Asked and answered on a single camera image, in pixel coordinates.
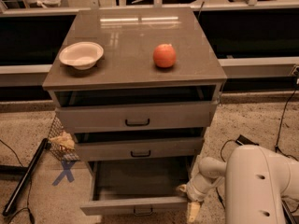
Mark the black bar left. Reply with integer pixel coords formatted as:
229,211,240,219
2,138,49,217

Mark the grey middle drawer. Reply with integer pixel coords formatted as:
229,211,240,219
75,137,204,161

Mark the wire mesh basket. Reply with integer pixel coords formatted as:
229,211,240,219
48,117,79,161

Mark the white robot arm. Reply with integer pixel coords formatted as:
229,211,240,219
178,145,299,224

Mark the crumpled paper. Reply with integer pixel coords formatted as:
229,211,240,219
50,132,75,150

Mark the grey drawer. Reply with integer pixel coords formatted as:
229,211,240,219
56,102,217,133
80,156,192,217
75,137,204,161

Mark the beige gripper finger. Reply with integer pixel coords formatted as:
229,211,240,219
176,184,187,197
186,202,201,223

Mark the black bar right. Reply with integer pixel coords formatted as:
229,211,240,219
282,201,299,224

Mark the black cable left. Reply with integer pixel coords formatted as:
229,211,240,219
0,138,36,224

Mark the white bowl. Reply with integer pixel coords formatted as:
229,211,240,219
59,42,104,70

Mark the blue tape cross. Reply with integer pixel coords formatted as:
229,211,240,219
52,161,76,186

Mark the black cable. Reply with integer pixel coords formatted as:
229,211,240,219
215,77,299,210
0,138,36,224

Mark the grey top drawer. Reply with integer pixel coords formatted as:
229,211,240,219
56,102,217,133

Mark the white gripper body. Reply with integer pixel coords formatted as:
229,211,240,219
186,175,213,203

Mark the grey bottom drawer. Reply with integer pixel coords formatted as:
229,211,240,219
80,156,192,217

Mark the grey drawer cabinet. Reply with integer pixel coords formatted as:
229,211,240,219
42,7,228,187

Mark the black power adapter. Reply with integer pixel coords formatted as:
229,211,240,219
235,134,258,146

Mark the red apple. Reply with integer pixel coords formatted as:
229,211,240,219
152,44,177,68

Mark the black bar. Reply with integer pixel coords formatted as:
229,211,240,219
282,201,299,224
2,138,49,217

